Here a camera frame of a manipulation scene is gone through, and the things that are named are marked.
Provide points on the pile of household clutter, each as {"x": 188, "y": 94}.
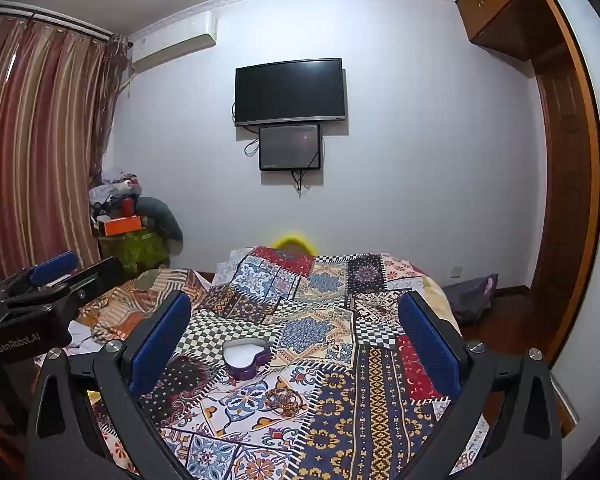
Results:
{"x": 115, "y": 195}

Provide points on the patchwork patterned blanket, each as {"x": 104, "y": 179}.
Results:
{"x": 320, "y": 360}

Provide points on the grey plush cloth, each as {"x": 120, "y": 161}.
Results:
{"x": 161, "y": 217}

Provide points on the black wall television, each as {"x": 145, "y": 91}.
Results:
{"x": 289, "y": 91}

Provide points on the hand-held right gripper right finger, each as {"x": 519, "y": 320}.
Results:
{"x": 427, "y": 347}

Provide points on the dark bag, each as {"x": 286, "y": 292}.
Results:
{"x": 470, "y": 300}

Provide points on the orange box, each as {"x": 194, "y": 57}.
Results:
{"x": 124, "y": 226}

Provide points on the white air conditioner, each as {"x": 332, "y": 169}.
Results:
{"x": 172, "y": 40}

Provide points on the purple heart-shaped tin box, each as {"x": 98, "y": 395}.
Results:
{"x": 245, "y": 357}

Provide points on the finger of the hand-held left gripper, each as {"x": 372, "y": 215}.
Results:
{"x": 55, "y": 265}
{"x": 90, "y": 280}

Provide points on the white floral bedsheet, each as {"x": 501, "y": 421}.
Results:
{"x": 226, "y": 269}

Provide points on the small black wall monitor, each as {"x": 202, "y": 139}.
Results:
{"x": 290, "y": 146}

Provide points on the brown striped cloth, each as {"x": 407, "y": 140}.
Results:
{"x": 130, "y": 300}

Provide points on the white wall socket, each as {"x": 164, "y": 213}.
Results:
{"x": 456, "y": 272}

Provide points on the wooden overhead cabinet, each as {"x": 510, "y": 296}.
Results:
{"x": 505, "y": 10}

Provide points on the striped red curtain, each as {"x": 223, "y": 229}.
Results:
{"x": 35, "y": 145}

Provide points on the wooden door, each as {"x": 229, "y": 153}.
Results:
{"x": 565, "y": 190}

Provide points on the yellow plastic chair back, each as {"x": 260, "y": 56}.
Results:
{"x": 292, "y": 240}

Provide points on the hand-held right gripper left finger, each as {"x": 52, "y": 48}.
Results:
{"x": 160, "y": 347}

